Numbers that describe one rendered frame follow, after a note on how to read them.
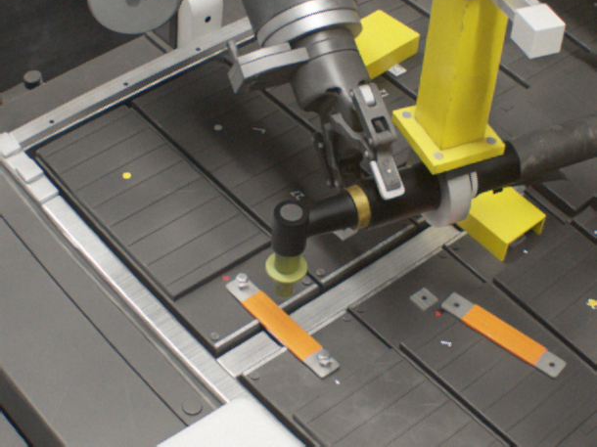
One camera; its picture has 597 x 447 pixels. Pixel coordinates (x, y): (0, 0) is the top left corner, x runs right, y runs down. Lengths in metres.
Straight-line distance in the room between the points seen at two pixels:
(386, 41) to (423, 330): 0.44
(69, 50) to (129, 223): 1.03
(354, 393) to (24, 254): 0.35
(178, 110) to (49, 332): 0.45
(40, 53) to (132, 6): 1.02
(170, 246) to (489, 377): 0.37
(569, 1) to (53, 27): 1.00
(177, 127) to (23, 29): 0.85
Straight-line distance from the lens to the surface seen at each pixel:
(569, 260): 1.36
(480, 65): 1.08
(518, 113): 1.51
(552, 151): 1.25
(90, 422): 1.05
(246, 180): 1.38
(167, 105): 1.48
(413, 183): 1.17
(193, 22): 1.68
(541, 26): 0.96
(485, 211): 1.36
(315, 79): 1.17
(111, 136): 1.44
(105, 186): 1.38
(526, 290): 1.32
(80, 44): 2.33
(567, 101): 1.56
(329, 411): 1.18
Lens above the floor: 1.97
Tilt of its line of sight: 45 degrees down
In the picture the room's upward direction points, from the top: 6 degrees clockwise
